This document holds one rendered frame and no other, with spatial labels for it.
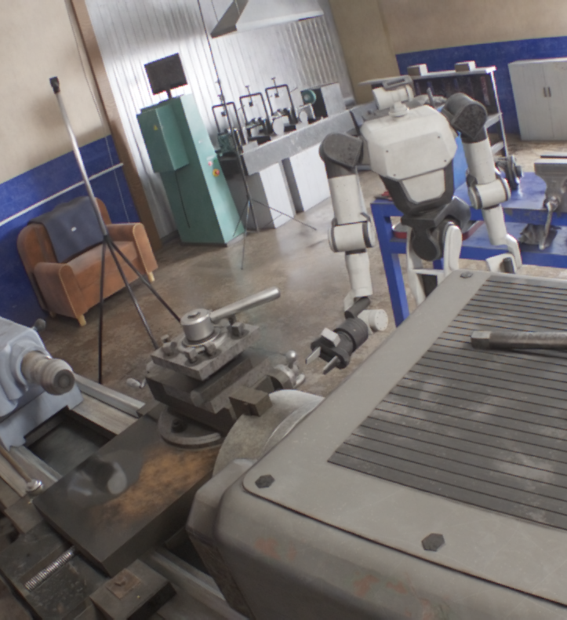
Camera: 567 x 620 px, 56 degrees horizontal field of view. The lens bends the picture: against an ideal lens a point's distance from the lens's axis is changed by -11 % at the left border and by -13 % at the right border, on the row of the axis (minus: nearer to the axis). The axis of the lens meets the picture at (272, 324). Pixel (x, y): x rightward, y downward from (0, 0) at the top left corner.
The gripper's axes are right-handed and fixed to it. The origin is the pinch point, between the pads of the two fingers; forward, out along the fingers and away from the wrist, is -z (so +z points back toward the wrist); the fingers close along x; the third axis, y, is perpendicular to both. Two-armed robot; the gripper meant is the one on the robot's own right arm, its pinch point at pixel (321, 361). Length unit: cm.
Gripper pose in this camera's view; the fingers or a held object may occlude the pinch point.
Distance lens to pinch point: 167.0
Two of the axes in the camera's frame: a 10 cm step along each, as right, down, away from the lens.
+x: 7.7, 4.5, -4.6
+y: -0.4, 7.5, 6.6
